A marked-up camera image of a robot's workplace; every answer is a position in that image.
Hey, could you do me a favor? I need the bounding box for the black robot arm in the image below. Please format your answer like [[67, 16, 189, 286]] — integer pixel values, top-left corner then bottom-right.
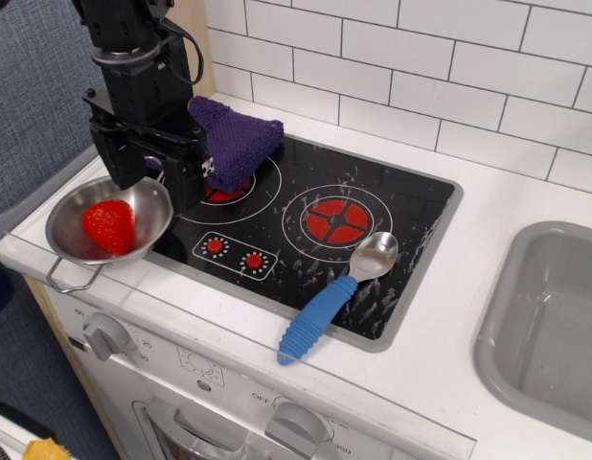
[[74, 0, 214, 215]]

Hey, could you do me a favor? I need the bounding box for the grey toy sink basin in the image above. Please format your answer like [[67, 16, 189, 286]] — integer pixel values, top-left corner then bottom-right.
[[474, 221, 592, 442]]

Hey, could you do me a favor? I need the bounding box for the grey oven knob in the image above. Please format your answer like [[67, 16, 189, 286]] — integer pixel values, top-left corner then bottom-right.
[[264, 402, 330, 459], [83, 312, 130, 362]]

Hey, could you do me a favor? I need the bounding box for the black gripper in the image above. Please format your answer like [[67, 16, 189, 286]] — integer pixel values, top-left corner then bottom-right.
[[86, 35, 215, 215]]

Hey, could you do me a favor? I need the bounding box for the grey right oven knob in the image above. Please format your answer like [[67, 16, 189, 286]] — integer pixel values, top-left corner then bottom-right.
[[264, 402, 330, 459]]

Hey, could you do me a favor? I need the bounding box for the purple knitted cloth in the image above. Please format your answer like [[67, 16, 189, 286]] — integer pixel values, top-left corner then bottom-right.
[[145, 95, 285, 196]]

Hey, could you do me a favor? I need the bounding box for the yellow object at corner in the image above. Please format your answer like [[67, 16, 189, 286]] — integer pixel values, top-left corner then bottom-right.
[[22, 438, 72, 460]]

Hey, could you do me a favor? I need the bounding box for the blue handled metal spoon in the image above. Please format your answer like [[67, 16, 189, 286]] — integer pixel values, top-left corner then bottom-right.
[[277, 232, 398, 365]]

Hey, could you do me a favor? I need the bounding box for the oven door with handle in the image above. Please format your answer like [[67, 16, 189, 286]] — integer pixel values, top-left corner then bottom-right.
[[131, 395, 345, 460]]

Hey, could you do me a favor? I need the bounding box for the black toy stovetop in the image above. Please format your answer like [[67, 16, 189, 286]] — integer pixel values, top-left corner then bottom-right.
[[155, 138, 463, 353]]

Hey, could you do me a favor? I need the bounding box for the steel bowl with handles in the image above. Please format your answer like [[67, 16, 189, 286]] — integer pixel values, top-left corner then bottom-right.
[[46, 176, 172, 293]]

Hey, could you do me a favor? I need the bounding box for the red toy strawberry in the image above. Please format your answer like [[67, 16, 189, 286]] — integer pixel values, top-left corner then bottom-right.
[[81, 199, 135, 257]]

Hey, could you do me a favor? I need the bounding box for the grey left oven knob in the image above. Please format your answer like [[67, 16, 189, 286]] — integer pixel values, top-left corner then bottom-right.
[[83, 312, 130, 362]]

